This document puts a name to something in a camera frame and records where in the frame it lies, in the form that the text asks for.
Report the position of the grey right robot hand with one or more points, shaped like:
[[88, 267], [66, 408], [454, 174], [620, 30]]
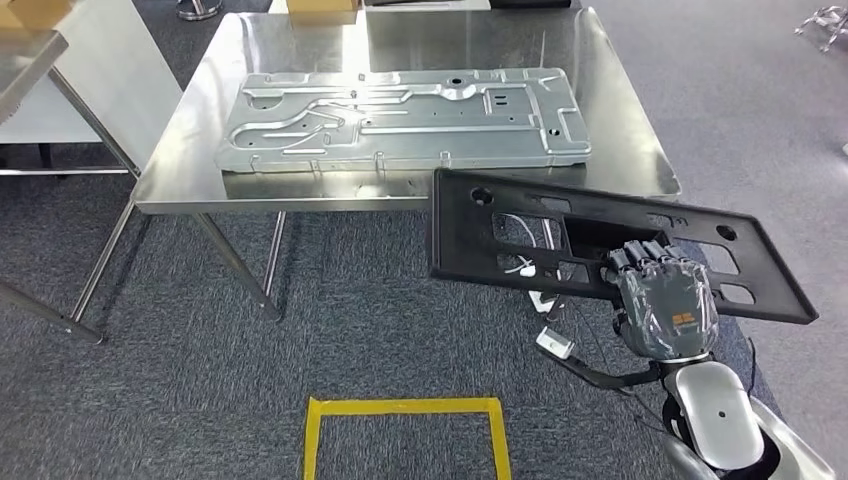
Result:
[[669, 311]]

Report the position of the black plastic panel part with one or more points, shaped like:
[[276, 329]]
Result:
[[464, 238]]

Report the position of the stainless steel workbench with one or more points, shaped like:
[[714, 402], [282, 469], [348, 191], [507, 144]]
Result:
[[623, 132]]

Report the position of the white power strip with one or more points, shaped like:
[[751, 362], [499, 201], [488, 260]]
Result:
[[542, 303]]

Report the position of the yellow floor tape square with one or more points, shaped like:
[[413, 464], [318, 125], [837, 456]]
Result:
[[397, 406]]

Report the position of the stamped grey metal panel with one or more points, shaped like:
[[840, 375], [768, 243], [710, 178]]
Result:
[[430, 139]]

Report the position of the chrome stool base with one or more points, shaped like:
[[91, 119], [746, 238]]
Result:
[[825, 23]]

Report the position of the cardboard box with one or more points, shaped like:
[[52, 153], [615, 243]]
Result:
[[324, 10], [33, 13]]

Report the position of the white board panel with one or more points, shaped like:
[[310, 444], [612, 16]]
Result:
[[112, 79]]

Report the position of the steel side table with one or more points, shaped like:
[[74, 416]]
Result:
[[33, 60]]

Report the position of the black camera bracket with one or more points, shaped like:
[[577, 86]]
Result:
[[603, 379]]

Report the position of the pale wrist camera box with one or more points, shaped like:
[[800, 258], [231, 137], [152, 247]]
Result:
[[555, 343]]

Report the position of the chrome pedestal base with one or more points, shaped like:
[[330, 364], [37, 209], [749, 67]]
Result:
[[199, 8]]

